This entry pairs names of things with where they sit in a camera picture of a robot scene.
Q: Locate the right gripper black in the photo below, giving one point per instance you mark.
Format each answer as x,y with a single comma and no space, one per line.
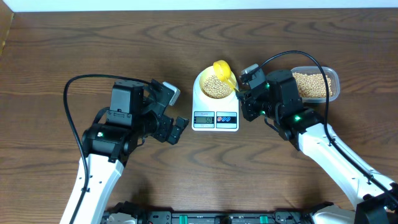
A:
247,102

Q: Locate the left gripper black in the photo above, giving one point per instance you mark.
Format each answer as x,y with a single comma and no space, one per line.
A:
162,133

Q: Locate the yellow measuring scoop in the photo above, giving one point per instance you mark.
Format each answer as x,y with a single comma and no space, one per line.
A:
224,73

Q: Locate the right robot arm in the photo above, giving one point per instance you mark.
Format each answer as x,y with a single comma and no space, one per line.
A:
275,96

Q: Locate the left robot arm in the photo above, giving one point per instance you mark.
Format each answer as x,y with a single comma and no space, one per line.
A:
135,113

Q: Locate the white digital kitchen scale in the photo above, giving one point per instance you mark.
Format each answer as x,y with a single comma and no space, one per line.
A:
209,114

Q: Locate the soybeans in bowl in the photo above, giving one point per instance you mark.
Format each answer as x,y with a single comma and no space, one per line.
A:
214,88

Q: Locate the yellow bowl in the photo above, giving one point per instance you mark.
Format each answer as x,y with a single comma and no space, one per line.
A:
206,73

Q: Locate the soybeans in container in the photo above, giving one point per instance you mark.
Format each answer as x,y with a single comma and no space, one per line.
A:
310,86

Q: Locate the clear plastic container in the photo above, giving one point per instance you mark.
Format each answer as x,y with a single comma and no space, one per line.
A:
331,76

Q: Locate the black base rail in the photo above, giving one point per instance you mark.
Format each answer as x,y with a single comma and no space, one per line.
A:
283,217

